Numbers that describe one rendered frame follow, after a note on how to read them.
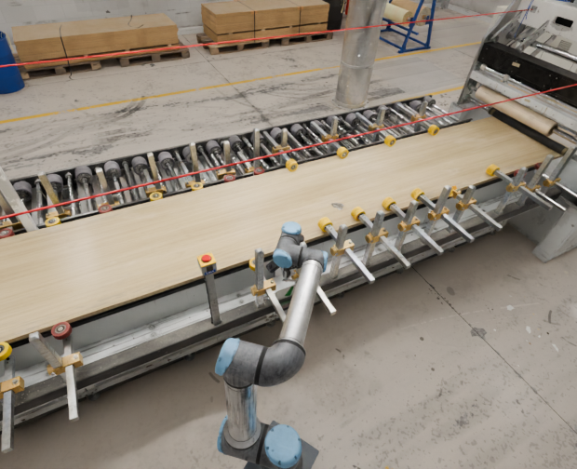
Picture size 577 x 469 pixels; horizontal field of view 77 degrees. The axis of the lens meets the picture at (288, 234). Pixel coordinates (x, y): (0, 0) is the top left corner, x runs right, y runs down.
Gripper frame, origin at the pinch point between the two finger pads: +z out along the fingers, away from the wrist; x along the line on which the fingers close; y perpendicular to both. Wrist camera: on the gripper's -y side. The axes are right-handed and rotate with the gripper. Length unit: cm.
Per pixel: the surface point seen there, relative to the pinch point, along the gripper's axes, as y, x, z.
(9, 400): -131, 0, 16
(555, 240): 268, -13, 73
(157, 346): -69, 6, 28
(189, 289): -45, 28, 19
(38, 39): -118, 580, 45
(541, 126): 269, 51, -7
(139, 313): -74, 28, 24
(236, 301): -20.6, 20.1, 36.0
